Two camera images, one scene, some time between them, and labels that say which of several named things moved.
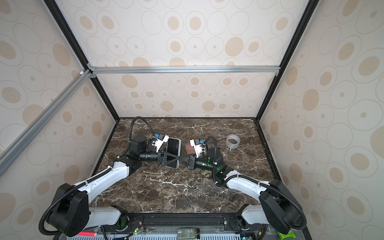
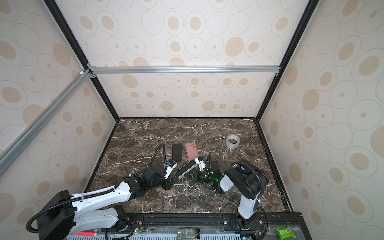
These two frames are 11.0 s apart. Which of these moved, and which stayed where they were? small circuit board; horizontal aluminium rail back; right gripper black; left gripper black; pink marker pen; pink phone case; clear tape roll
Moved: left gripper black; right gripper black
Stayed: pink phone case; clear tape roll; horizontal aluminium rail back; pink marker pen; small circuit board
